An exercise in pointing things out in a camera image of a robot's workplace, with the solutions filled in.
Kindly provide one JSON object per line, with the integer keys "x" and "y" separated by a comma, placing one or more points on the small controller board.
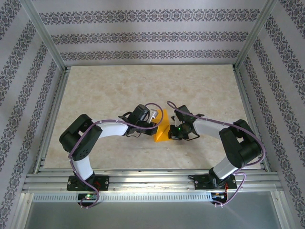
{"x": 219, "y": 195}

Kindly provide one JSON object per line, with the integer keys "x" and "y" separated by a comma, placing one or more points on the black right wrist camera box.
{"x": 183, "y": 112}

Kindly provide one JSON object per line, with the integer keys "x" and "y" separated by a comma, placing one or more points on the orange paper sheet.
{"x": 163, "y": 133}

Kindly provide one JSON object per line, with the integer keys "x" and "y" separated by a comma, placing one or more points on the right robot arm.
{"x": 207, "y": 127}

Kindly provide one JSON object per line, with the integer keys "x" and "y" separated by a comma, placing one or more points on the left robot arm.
{"x": 112, "y": 128}

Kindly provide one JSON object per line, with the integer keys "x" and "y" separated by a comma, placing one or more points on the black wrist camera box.
{"x": 140, "y": 113}
{"x": 183, "y": 112}

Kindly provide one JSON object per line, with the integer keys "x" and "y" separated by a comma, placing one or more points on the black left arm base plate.
{"x": 104, "y": 182}

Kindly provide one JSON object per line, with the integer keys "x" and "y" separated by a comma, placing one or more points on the white left gripper bracket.
{"x": 152, "y": 117}

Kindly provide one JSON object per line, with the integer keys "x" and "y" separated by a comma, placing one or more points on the aluminium frame post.
{"x": 43, "y": 33}
{"x": 255, "y": 35}

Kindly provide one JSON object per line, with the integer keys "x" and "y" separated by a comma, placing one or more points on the aluminium side rail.
{"x": 54, "y": 112}

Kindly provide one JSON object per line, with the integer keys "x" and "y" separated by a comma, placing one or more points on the white gripper bracket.
{"x": 152, "y": 117}
{"x": 175, "y": 121}

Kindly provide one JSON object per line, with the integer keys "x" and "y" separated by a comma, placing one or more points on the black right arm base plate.
{"x": 202, "y": 183}

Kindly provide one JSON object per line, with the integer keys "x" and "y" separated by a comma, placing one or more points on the white right gripper bracket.
{"x": 175, "y": 121}

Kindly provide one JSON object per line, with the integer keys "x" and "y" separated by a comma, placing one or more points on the aluminium mounting rail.
{"x": 152, "y": 181}

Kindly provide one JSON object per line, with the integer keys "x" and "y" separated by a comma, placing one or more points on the controller board with green light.
{"x": 88, "y": 196}

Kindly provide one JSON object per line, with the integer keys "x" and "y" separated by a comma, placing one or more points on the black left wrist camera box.
{"x": 140, "y": 113}

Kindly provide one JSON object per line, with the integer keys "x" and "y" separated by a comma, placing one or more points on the grey metal panel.
{"x": 152, "y": 214}

